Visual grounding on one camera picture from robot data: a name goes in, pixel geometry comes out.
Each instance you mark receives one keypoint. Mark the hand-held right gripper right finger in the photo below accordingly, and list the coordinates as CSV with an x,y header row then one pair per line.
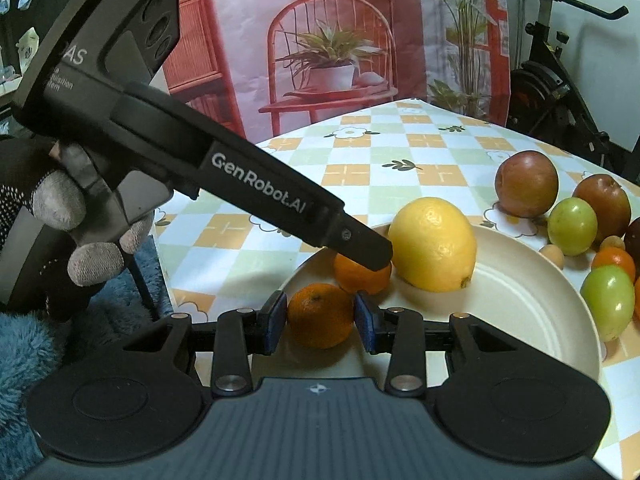
x,y
365,325

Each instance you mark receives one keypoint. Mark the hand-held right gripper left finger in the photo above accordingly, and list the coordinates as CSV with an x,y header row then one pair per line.
x,y
272,325

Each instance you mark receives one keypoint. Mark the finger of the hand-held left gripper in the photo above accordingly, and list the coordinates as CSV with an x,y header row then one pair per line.
x,y
357,245

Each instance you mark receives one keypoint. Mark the small orange tangerine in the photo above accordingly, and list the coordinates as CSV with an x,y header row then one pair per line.
x,y
615,261
637,300
357,280
320,315

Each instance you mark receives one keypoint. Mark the yellow lemon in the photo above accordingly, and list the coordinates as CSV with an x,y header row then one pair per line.
x,y
432,245

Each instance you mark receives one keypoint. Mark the beige round plate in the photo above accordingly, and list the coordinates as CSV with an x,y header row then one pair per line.
x,y
515,305

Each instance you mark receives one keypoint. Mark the dark purple mangosteen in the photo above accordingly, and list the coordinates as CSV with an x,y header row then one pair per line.
x,y
634,237

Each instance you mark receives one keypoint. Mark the person's left hand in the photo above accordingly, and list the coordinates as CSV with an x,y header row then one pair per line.
x,y
55,200

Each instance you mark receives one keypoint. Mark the checked floral tablecloth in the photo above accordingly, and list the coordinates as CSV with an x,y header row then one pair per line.
x,y
350,160

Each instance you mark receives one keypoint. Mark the black metal table leg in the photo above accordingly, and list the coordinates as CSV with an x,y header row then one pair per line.
x,y
142,285

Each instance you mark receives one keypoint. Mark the white packet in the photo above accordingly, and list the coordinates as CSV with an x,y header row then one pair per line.
x,y
27,45

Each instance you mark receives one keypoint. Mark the red apple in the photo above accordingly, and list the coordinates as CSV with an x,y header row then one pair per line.
x,y
607,200
525,182

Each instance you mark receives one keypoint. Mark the printed backdrop cloth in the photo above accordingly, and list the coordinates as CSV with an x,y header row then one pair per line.
x,y
300,10

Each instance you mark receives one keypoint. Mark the small tan longan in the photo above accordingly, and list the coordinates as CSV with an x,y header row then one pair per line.
x,y
552,256
612,243

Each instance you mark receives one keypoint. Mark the green round fruit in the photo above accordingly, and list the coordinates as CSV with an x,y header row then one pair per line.
x,y
607,300
572,227

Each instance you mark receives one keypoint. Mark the blue fluffy rug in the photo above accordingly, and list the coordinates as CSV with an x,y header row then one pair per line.
x,y
30,360

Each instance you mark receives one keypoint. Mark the black exercise bike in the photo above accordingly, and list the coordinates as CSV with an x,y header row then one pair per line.
x,y
545,85

